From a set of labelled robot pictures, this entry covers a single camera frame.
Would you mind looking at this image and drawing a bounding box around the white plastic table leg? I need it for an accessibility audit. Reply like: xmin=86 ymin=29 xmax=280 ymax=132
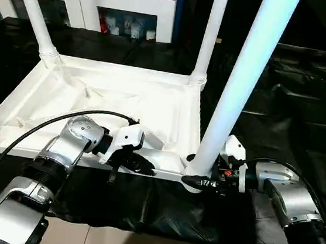
xmin=184 ymin=0 xmax=302 ymax=187
xmin=1 ymin=0 xmax=69 ymax=70
xmin=188 ymin=0 xmax=232 ymax=88

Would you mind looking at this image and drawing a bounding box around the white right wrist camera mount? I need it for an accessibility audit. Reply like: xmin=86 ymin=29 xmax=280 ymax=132
xmin=215 ymin=133 xmax=253 ymax=194

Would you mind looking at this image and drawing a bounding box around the black left wrist camera cable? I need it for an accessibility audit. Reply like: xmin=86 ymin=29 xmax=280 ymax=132
xmin=0 ymin=98 xmax=142 ymax=244

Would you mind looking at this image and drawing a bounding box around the red bottle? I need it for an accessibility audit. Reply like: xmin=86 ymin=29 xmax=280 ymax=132
xmin=98 ymin=16 xmax=108 ymax=34

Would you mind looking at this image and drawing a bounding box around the white plastic table top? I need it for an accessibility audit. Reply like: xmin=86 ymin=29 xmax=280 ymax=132
xmin=0 ymin=46 xmax=217 ymax=195

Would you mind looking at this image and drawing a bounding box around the long black bar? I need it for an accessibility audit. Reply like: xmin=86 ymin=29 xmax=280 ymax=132
xmin=277 ymin=43 xmax=326 ymax=57

